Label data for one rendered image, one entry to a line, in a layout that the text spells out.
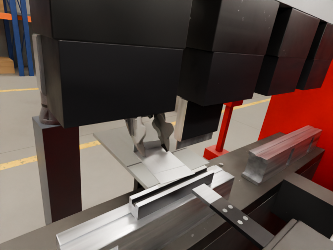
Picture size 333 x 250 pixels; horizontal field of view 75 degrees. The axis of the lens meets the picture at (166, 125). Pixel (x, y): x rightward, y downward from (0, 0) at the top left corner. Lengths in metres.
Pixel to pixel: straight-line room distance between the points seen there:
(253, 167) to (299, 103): 0.56
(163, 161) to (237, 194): 0.27
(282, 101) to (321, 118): 0.18
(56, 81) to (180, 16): 0.15
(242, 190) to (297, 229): 0.33
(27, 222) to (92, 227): 1.45
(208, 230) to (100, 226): 0.25
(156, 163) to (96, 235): 0.19
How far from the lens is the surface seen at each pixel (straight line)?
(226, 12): 0.33
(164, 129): 0.53
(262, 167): 0.73
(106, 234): 0.39
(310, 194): 0.82
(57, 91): 0.23
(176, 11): 0.27
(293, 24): 0.51
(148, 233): 0.43
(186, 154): 0.55
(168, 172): 0.47
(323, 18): 0.65
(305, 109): 1.22
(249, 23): 0.38
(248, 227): 0.40
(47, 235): 0.54
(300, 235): 0.39
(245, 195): 0.69
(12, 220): 1.90
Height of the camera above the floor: 1.27
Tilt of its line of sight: 23 degrees down
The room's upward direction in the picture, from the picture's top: 7 degrees clockwise
